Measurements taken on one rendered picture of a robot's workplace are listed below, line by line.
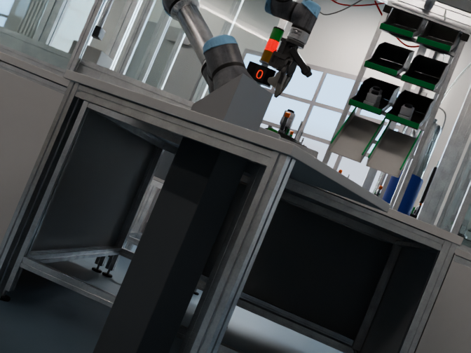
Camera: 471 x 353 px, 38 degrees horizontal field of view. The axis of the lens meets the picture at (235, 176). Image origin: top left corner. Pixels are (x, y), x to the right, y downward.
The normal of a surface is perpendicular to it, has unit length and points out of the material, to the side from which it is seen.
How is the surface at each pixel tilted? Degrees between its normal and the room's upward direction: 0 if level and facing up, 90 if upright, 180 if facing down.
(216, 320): 90
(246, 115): 90
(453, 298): 90
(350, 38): 90
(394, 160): 45
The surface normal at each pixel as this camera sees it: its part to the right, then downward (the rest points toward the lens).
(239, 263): -0.52, -0.25
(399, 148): 0.08, -0.75
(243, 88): 0.77, 0.29
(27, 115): -0.11, -0.08
